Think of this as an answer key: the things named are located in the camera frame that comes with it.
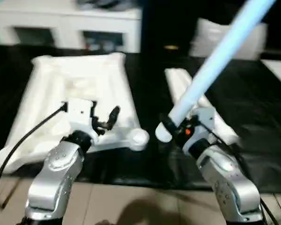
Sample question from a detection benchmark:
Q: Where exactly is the white plastic table leg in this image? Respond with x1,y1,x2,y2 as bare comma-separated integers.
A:
171,68,230,146
178,68,239,146
155,0,277,143
165,68,188,113

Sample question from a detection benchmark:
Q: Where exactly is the white cabinet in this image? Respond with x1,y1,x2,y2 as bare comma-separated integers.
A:
0,0,142,53

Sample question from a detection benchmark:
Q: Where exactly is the white plastic table top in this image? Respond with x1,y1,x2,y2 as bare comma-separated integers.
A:
0,52,150,174

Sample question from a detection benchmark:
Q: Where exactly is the black work mat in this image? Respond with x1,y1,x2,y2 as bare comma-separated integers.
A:
0,45,281,194

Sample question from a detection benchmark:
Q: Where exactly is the grey bag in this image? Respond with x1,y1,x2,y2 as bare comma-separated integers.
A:
77,0,141,10

